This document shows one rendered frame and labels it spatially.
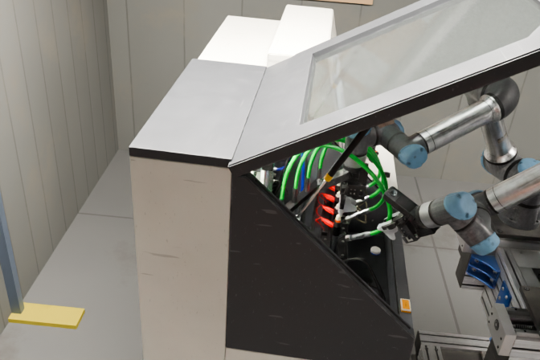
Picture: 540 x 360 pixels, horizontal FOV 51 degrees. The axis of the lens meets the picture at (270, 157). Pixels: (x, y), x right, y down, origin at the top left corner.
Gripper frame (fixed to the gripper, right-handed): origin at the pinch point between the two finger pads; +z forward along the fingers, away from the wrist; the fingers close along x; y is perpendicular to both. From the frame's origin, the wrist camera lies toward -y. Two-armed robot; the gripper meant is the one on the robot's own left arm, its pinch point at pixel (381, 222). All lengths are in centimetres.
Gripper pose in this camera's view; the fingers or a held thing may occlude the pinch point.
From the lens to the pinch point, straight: 182.9
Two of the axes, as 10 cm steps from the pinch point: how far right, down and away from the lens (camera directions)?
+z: -4.4, 2.9, 8.5
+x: 6.8, -5.1, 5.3
